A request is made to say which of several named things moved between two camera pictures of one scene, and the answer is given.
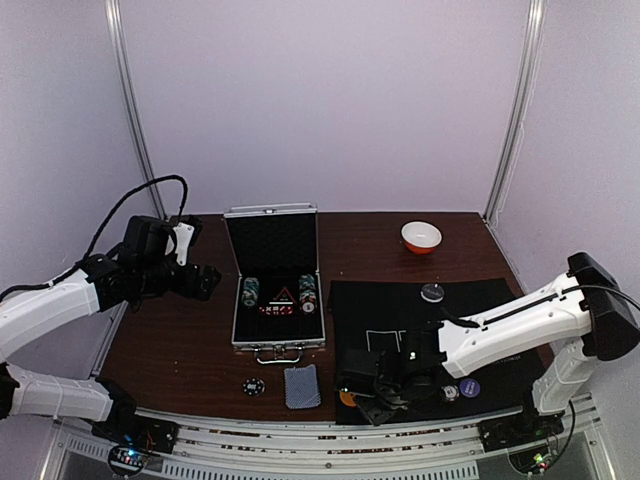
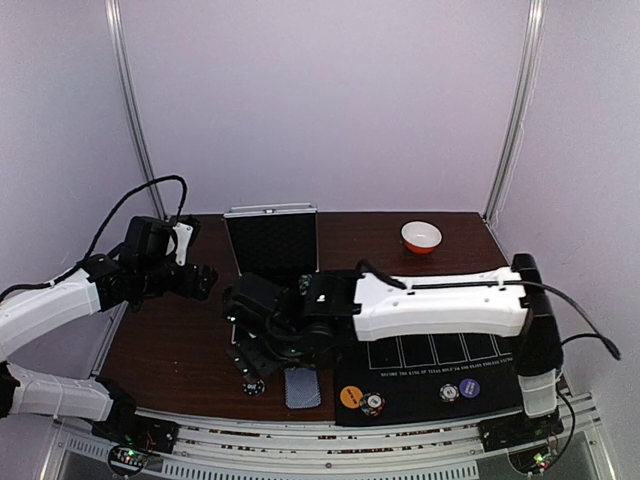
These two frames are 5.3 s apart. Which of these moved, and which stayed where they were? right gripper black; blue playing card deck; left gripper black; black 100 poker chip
Moved: right gripper black
Stayed: black 100 poker chip; left gripper black; blue playing card deck
